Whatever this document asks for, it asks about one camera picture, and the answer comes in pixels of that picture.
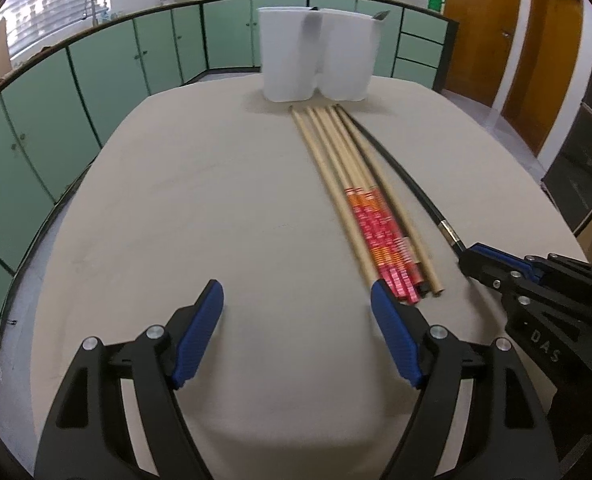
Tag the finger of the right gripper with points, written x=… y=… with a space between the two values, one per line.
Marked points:
x=568 y=277
x=516 y=280

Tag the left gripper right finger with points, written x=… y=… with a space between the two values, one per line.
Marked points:
x=506 y=434

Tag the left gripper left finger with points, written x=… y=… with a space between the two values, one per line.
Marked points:
x=86 y=434

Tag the black chopstick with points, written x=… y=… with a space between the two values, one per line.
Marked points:
x=439 y=219

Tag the plain wooden chopstick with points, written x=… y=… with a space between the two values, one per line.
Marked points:
x=337 y=195
x=406 y=223

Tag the green kitchen base cabinets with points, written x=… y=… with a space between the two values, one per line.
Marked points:
x=59 y=110

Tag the black metal rack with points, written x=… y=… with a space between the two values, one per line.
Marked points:
x=568 y=182

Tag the brown wooden door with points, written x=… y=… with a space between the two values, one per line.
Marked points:
x=545 y=69
x=482 y=46

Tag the white twin utensil holder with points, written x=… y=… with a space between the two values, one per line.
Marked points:
x=339 y=65

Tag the chrome sink faucet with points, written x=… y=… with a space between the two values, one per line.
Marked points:
x=90 y=10

